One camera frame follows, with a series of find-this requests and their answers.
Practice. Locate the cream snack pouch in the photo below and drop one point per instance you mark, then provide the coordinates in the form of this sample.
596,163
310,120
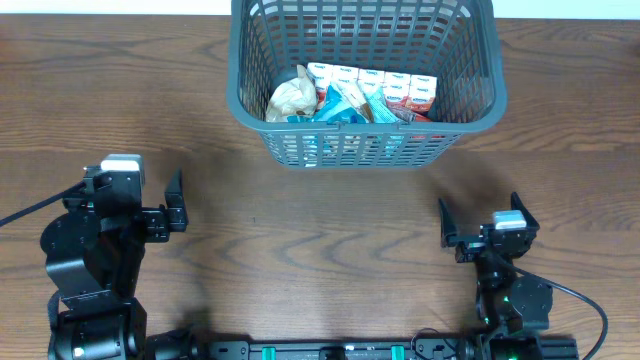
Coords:
295,97

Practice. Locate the brown beige snack pouch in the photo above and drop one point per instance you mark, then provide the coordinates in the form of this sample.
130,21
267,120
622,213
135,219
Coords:
358,100

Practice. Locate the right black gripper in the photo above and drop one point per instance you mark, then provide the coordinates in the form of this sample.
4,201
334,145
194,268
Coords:
470,244

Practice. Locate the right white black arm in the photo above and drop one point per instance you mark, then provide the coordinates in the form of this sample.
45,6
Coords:
514,308

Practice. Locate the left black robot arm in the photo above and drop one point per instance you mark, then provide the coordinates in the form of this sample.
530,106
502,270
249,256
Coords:
93,256

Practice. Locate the mint green wipes pack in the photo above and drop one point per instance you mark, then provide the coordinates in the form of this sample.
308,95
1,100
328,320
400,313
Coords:
381,115

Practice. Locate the orange long biscuit pack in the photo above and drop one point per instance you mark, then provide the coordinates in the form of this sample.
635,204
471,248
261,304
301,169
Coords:
407,116

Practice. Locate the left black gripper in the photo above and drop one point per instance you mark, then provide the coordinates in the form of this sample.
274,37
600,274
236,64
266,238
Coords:
155,217

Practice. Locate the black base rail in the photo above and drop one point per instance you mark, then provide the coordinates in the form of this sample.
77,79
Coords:
421,348

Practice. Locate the grey plastic basket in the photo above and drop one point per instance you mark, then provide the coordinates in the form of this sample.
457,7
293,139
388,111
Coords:
455,41

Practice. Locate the blue white snack packet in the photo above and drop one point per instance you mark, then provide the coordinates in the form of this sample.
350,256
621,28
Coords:
337,109

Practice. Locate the multipack tissue packets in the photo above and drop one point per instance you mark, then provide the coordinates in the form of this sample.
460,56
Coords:
415,92

